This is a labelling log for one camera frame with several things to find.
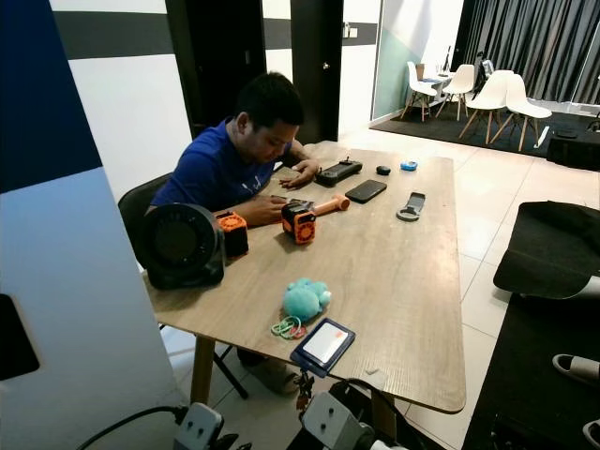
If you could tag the black office chair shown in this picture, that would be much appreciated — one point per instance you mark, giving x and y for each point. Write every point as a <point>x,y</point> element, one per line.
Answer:
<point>136,202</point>

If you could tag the black round fan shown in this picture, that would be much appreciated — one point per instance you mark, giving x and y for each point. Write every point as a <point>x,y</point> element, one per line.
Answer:
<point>180,244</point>

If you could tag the man in blue shirt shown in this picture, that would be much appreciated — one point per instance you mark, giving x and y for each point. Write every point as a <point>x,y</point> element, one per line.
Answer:
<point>211,173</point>

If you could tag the small orange black box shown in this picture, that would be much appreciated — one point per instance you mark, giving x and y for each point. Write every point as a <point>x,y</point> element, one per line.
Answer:
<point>234,234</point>

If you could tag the wide dark door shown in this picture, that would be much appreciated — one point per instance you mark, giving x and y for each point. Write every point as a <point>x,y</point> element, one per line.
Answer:
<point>225,56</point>

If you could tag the teal plush toy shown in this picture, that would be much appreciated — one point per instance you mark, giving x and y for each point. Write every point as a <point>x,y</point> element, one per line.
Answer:
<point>303,300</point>

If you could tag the black handheld controller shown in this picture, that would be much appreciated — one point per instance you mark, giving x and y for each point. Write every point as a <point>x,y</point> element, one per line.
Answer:
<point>337,173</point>

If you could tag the narrow dark door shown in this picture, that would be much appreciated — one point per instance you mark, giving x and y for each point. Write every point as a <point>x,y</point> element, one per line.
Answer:
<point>317,66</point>

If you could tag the black smartphone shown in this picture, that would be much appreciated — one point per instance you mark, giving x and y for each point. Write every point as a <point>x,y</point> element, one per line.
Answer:
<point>366,191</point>

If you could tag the small black round item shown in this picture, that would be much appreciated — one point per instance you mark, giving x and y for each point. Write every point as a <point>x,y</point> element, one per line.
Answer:
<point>382,171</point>

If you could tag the light wooden table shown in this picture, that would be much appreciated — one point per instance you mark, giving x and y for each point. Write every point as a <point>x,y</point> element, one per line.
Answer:
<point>394,272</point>

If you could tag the small blue item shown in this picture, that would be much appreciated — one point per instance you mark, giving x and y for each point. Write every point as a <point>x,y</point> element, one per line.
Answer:
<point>409,165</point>

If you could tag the white shell chair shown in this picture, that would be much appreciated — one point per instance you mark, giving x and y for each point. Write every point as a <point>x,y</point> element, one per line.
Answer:
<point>414,80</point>
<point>520,98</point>
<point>492,94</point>
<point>461,79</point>

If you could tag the dark rug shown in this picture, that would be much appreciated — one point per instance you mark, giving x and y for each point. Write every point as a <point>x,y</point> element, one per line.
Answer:
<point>441,127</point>

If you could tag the black floor mat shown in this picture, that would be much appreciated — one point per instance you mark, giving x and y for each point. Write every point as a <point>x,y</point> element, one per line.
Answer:
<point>516,375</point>

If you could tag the black cloth covered seat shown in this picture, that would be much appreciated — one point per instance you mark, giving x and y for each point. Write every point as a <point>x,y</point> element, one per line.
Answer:
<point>548,248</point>

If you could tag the dark grey curtain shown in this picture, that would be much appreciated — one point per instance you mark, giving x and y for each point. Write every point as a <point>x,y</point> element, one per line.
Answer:
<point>525,37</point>

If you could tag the white stand foot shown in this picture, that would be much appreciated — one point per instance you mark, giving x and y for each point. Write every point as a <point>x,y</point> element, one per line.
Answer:
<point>577,368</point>
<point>592,435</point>

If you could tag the white wall switch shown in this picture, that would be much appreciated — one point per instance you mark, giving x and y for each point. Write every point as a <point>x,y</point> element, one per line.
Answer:
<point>350,31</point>

